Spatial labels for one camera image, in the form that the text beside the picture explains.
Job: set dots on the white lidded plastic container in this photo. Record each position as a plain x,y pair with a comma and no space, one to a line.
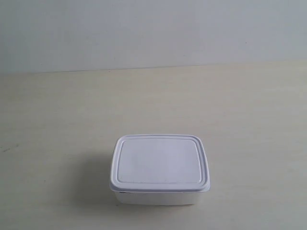
159,170

